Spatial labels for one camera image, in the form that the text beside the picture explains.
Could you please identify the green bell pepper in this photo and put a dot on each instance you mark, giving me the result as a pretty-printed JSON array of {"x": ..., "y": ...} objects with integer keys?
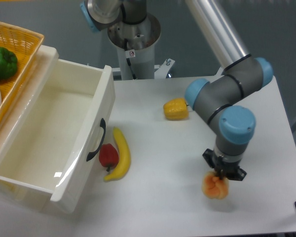
[{"x": 2, "y": 63}]

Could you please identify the white plastic drawer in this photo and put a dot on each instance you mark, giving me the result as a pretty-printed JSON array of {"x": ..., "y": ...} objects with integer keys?
[{"x": 50, "y": 158}]

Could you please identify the yellow woven basket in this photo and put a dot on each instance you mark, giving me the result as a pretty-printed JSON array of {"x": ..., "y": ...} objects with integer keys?
[{"x": 24, "y": 45}]

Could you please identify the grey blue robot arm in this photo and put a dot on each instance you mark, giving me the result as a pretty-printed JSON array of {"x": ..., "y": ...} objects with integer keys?
[{"x": 215, "y": 102}]

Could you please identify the red bell pepper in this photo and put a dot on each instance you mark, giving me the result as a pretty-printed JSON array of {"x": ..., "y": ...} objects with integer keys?
[{"x": 108, "y": 156}]

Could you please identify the white drawer cabinet frame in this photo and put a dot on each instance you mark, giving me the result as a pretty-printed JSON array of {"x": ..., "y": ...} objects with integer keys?
[{"x": 44, "y": 62}]

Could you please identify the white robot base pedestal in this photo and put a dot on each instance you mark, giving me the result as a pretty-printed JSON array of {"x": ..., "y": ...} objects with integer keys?
[{"x": 135, "y": 46}]

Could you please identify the round knotted bread roll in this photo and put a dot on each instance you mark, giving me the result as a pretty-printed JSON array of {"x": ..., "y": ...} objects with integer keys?
[{"x": 213, "y": 187}]

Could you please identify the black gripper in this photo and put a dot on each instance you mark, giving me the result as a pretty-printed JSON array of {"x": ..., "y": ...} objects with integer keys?
[{"x": 225, "y": 166}]

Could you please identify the yellow bell pepper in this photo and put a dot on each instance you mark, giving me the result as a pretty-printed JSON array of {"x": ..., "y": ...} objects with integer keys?
[{"x": 176, "y": 109}]

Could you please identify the yellow banana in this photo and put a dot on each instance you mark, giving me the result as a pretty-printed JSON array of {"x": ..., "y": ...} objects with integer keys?
[{"x": 124, "y": 157}]

